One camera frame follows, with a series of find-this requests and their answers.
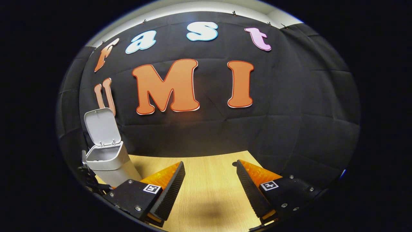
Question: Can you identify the white desktop garbage bin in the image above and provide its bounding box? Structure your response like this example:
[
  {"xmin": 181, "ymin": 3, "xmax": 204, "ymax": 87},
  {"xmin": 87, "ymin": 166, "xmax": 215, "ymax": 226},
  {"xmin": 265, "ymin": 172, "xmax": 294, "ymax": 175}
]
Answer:
[{"xmin": 84, "ymin": 108, "xmax": 143, "ymax": 188}]

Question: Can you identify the wooden desktop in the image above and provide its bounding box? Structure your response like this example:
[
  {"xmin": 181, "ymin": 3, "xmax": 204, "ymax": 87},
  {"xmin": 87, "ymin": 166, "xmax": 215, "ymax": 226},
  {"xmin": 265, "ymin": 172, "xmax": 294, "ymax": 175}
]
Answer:
[{"xmin": 95, "ymin": 150, "xmax": 284, "ymax": 232}]

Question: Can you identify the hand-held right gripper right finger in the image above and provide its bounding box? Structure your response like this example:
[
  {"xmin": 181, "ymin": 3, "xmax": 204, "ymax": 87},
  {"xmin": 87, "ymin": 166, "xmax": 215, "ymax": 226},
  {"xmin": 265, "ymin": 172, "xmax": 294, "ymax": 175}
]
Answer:
[{"xmin": 236, "ymin": 159, "xmax": 324, "ymax": 231}]

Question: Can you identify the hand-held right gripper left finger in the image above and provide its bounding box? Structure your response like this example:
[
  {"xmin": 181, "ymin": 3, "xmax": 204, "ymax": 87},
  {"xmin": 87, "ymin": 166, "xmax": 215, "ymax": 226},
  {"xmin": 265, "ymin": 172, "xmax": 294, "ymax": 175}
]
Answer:
[{"xmin": 103, "ymin": 161, "xmax": 186, "ymax": 228}]

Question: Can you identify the black backdrop cloth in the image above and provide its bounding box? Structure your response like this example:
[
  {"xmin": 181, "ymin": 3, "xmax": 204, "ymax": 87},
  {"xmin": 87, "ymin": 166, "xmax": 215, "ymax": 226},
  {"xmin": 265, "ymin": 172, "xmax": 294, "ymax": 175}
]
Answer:
[{"xmin": 56, "ymin": 11, "xmax": 361, "ymax": 194}]

